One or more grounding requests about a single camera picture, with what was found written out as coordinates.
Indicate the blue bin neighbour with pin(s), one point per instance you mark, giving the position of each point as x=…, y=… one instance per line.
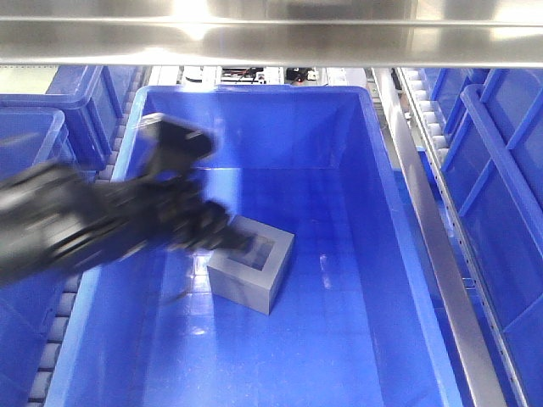
x=494, y=173
x=78, y=116

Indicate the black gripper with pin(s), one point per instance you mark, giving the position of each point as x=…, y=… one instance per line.
x=177, y=213

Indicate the steel roller rail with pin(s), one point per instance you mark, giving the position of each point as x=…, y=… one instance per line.
x=414, y=125

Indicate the steel shelf beam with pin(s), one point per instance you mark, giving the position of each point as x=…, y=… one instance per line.
x=335, y=33

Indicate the blue bin right neighbour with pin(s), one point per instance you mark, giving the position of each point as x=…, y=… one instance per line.
x=494, y=173

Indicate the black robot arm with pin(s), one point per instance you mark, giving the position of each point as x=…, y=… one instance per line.
x=52, y=219

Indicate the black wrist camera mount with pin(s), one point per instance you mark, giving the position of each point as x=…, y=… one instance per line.
x=174, y=146

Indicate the blue bin left neighbour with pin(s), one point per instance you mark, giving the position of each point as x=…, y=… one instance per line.
x=78, y=116

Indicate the large blue target bin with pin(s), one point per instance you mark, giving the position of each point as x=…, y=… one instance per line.
x=330, y=308

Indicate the gray hollow square base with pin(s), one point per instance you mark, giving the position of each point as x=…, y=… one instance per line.
x=253, y=279

